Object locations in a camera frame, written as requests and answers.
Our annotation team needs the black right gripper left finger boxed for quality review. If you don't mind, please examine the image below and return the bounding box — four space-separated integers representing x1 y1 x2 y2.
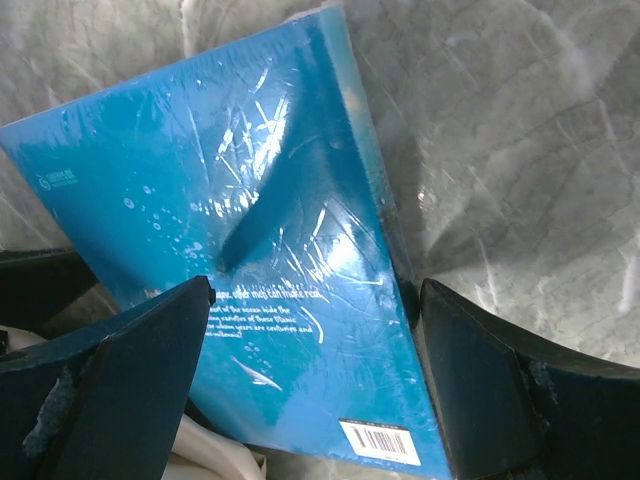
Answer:
1 276 215 479

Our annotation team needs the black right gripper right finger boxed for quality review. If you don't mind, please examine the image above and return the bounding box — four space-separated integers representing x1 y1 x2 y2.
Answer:
420 279 639 479

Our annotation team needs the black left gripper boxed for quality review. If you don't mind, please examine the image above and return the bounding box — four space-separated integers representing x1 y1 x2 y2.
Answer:
0 249 98 330

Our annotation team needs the beige canvas backpack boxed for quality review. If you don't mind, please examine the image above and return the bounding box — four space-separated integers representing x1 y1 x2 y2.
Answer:
0 324 269 480

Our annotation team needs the blue thin booklet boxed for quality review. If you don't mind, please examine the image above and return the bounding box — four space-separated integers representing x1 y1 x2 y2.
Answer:
1 5 451 479

